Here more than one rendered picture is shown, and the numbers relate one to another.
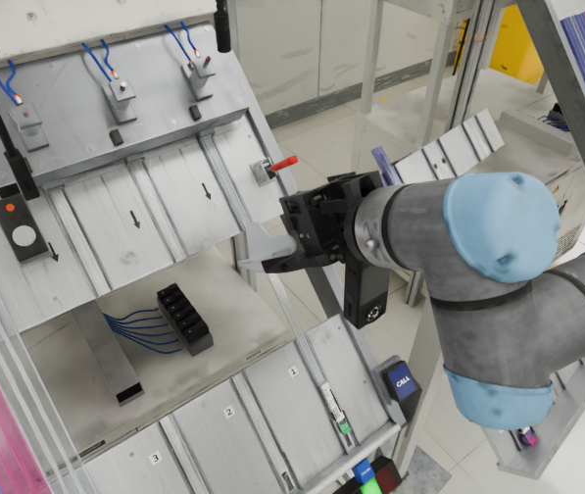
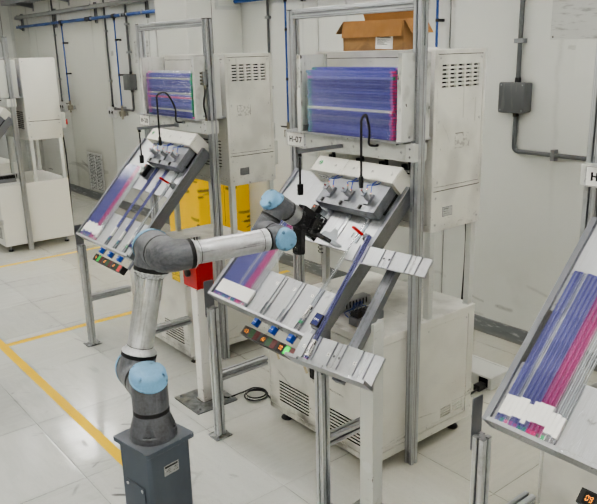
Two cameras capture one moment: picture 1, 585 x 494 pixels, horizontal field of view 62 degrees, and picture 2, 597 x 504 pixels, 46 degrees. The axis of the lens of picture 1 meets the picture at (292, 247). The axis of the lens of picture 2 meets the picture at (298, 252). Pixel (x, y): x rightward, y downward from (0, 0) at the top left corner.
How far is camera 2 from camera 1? 2.56 m
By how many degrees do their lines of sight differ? 77
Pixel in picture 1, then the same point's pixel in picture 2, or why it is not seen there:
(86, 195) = (333, 217)
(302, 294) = (528, 477)
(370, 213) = not seen: hidden behind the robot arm
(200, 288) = (392, 321)
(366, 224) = not seen: hidden behind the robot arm
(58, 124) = (336, 194)
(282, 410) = (300, 302)
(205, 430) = (287, 287)
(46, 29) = (352, 172)
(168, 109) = (356, 202)
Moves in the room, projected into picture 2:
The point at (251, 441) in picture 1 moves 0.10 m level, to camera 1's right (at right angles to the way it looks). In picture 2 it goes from (288, 300) to (289, 309)
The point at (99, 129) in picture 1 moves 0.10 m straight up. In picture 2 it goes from (340, 199) to (340, 174)
